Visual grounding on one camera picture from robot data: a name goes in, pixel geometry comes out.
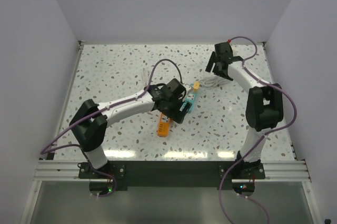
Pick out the orange power strip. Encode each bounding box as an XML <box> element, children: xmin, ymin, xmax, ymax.
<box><xmin>157</xmin><ymin>113</ymin><xmax>171</xmax><ymax>137</ymax></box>

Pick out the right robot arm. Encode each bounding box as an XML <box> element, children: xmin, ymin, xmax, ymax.
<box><xmin>206</xmin><ymin>42</ymin><xmax>284</xmax><ymax>178</ymax></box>

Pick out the aluminium rail frame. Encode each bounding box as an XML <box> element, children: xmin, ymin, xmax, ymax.
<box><xmin>33</xmin><ymin>40</ymin><xmax>312</xmax><ymax>182</ymax></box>

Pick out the blue strip white cord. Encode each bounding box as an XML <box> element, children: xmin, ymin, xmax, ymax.
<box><xmin>197</xmin><ymin>76</ymin><xmax>232</xmax><ymax>88</ymax></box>

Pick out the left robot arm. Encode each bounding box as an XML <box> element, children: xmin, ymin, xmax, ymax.
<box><xmin>69</xmin><ymin>78</ymin><xmax>192</xmax><ymax>178</ymax></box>

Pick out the blue power strip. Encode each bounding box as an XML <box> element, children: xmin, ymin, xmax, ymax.
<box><xmin>185</xmin><ymin>87</ymin><xmax>198</xmax><ymax>114</ymax></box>

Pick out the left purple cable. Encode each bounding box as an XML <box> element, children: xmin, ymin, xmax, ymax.
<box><xmin>39</xmin><ymin>59</ymin><xmax>185</xmax><ymax>197</ymax></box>

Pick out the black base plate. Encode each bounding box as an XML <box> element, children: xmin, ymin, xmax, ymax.
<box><xmin>77</xmin><ymin>161</ymin><xmax>266</xmax><ymax>195</ymax></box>

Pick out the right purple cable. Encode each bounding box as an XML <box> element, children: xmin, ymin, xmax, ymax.
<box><xmin>218</xmin><ymin>36</ymin><xmax>298</xmax><ymax>224</ymax></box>

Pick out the yellow plug adapter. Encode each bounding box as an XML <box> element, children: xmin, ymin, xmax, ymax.
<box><xmin>193</xmin><ymin>82</ymin><xmax>200</xmax><ymax>93</ymax></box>

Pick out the purple cable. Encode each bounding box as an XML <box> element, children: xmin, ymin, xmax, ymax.
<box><xmin>218</xmin><ymin>36</ymin><xmax>298</xmax><ymax>224</ymax></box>
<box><xmin>39</xmin><ymin>59</ymin><xmax>185</xmax><ymax>197</ymax></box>

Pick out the orange strip white cord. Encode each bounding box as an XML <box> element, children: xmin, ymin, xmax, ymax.
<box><xmin>141</xmin><ymin>67</ymin><xmax>153</xmax><ymax>85</ymax></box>

